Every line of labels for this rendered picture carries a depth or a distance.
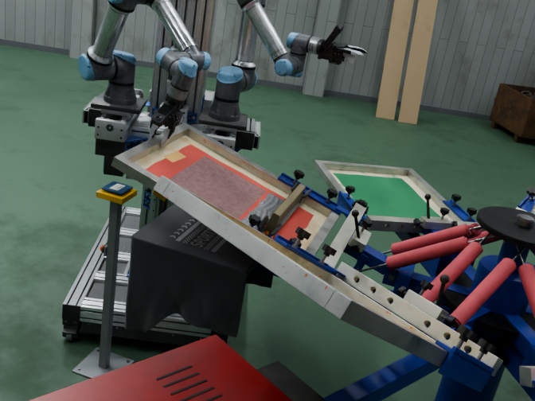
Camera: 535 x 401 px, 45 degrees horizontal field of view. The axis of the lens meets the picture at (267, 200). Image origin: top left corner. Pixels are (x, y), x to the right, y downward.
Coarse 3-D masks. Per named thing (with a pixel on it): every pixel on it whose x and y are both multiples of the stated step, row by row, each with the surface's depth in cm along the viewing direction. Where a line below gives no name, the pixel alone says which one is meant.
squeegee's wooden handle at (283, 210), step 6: (300, 186) 259; (294, 192) 252; (300, 192) 255; (288, 198) 245; (294, 198) 247; (282, 204) 238; (288, 204) 241; (294, 204) 254; (276, 210) 233; (282, 210) 235; (288, 210) 246; (276, 216) 230; (282, 216) 236; (270, 222) 232; (276, 222) 231; (270, 228) 233
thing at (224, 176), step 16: (192, 160) 262; (208, 160) 269; (208, 176) 256; (224, 176) 262; (240, 176) 269; (240, 192) 257; (256, 192) 263; (272, 192) 269; (288, 224) 251; (304, 224) 256
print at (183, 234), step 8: (184, 224) 264; (192, 224) 266; (200, 224) 267; (176, 232) 257; (184, 232) 258; (192, 232) 259; (200, 232) 260; (208, 232) 261; (184, 240) 251; (192, 240) 252; (200, 240) 254; (208, 240) 255; (216, 240) 256; (224, 240) 257; (208, 248) 248; (216, 248) 250
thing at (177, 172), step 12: (156, 168) 244; (168, 168) 248; (180, 168) 252; (180, 180) 244; (192, 180) 248; (204, 180) 252; (192, 192) 240; (204, 192) 244; (216, 192) 248; (228, 192) 252; (216, 204) 240; (228, 204) 244; (240, 204) 248; (240, 216) 240; (288, 228) 248
